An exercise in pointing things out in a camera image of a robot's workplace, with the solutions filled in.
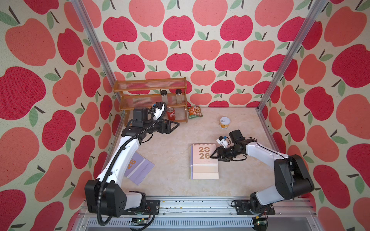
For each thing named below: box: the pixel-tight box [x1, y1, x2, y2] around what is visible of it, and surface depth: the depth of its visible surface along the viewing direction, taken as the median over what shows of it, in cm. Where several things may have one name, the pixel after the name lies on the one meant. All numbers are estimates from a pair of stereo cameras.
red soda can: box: [166, 106, 176, 121], surface depth 107 cm
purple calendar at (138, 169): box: [123, 151, 156, 186], surface depth 89 cm
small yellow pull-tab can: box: [219, 116, 231, 129], surface depth 107 cm
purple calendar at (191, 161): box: [189, 144, 194, 180], surface depth 86 cm
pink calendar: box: [192, 143, 220, 180], surface depth 86 cm
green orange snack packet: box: [187, 105, 204, 119], surface depth 117 cm
